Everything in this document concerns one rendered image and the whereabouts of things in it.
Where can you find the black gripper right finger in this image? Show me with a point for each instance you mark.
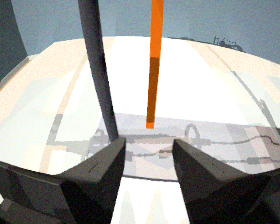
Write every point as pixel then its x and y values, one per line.
pixel 216 193

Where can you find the orange handle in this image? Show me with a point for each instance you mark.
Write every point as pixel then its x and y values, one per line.
pixel 155 51

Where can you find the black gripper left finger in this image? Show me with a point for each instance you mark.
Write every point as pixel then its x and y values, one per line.
pixel 83 194

